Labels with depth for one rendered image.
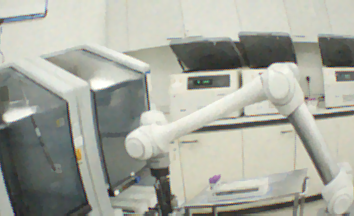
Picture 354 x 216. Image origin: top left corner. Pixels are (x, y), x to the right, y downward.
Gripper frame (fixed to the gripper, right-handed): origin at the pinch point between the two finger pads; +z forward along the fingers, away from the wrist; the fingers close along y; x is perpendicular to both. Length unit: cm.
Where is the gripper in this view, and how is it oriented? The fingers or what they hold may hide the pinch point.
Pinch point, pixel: (166, 209)
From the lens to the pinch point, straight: 228.9
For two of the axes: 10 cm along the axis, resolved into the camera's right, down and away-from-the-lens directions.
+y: -2.9, 1.5, -9.5
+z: 1.1, 9.9, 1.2
